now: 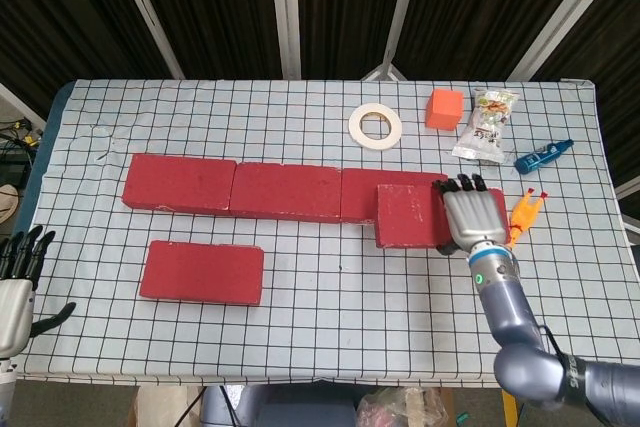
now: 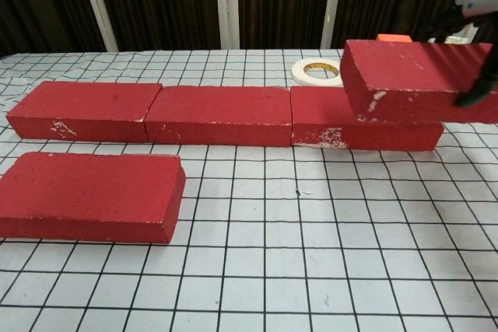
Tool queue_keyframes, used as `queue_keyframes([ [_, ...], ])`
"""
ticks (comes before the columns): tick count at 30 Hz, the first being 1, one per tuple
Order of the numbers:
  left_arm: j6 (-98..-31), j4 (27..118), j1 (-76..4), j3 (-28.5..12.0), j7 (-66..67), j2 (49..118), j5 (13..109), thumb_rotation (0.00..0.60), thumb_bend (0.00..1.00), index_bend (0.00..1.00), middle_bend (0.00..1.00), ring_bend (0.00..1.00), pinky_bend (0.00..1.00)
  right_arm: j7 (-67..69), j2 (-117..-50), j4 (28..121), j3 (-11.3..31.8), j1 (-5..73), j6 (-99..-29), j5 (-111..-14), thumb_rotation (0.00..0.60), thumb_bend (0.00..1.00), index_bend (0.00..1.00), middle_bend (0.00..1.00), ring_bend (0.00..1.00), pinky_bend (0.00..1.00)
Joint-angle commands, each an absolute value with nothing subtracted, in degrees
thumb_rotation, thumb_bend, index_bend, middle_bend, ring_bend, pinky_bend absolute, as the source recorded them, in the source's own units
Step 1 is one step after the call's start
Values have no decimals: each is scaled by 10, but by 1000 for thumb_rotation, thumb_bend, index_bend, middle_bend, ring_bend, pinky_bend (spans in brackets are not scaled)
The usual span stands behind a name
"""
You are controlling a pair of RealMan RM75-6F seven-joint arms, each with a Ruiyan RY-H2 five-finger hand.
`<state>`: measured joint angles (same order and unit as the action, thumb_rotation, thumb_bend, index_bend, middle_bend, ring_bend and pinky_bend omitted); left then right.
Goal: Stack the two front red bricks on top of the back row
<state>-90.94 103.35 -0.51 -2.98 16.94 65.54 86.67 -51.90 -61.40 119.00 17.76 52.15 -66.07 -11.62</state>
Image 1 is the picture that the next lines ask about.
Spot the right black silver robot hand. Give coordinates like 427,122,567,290
432,172,510,256

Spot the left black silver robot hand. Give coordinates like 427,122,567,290
0,225,77,361

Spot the red brick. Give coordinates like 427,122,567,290
228,161,344,224
339,168,451,223
375,183,510,249
138,239,265,307
122,153,238,217

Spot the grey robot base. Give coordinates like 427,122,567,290
199,384,359,427

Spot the yellow rubber chicken toy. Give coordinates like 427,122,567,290
507,187,549,251

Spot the silver snack packet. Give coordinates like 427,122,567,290
452,87,519,164

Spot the blue small bottle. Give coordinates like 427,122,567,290
514,139,575,174

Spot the orange foam cube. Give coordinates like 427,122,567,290
424,88,465,131

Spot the white tape roll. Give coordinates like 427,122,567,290
348,102,403,152

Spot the white black checkered tablecloth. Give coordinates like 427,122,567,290
12,78,636,391

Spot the yellow table leg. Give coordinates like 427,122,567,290
502,394,519,427

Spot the clear plastic bag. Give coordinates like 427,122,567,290
357,386,449,427

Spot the white slanted frame post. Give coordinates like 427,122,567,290
359,0,426,82
108,0,186,81
507,0,626,82

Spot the white vertical frame post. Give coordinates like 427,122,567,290
268,0,304,81

